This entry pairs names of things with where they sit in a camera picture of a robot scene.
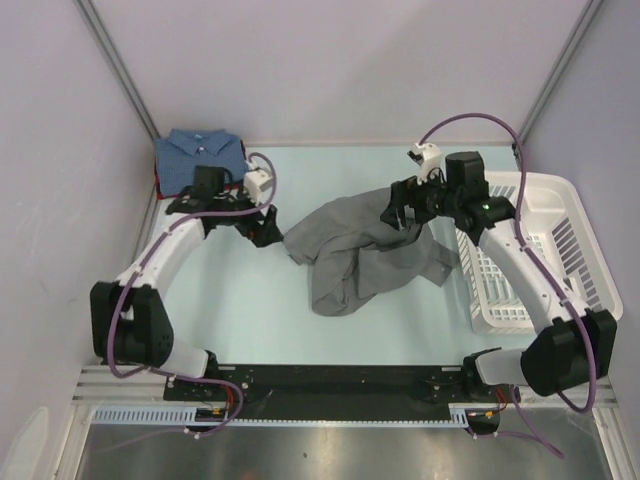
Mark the right aluminium corner post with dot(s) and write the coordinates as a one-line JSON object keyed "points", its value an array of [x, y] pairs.
{"points": [[567, 54]]}

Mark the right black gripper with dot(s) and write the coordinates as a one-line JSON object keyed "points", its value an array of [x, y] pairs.
{"points": [[403, 193]]}

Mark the folded blue checked shirt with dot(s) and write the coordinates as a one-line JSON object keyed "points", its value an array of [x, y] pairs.
{"points": [[179, 136]]}

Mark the aluminium frame rail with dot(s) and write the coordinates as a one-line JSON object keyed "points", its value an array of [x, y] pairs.
{"points": [[97, 384]]}

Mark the white slotted cable duct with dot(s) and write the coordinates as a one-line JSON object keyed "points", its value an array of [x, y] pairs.
{"points": [[176, 416]]}

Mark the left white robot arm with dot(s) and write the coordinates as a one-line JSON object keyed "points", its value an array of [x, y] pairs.
{"points": [[130, 324]]}

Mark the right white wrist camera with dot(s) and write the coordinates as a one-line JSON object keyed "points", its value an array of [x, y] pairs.
{"points": [[428, 157]]}

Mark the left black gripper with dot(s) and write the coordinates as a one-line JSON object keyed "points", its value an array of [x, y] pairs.
{"points": [[262, 234]]}

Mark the white plastic laundry basket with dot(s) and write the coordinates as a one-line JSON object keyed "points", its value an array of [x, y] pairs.
{"points": [[556, 222]]}

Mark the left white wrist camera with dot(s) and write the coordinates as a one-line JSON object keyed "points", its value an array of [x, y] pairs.
{"points": [[259, 180]]}

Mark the folded red shirt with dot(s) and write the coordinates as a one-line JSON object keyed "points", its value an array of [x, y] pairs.
{"points": [[175, 164]]}

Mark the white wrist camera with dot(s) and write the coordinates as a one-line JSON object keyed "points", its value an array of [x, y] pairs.
{"points": [[259, 180], [428, 157]]}

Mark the left aluminium corner post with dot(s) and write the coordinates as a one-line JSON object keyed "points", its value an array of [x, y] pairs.
{"points": [[108, 48]]}

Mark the aluminium corner post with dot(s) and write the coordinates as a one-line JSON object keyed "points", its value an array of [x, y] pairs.
{"points": [[567, 54], [108, 48]]}

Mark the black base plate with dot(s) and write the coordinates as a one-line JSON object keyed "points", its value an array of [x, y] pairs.
{"points": [[358, 393]]}

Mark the grey long sleeve shirt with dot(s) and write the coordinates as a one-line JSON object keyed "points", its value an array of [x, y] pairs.
{"points": [[354, 256]]}

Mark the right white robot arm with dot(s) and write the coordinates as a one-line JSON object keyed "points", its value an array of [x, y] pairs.
{"points": [[574, 339]]}

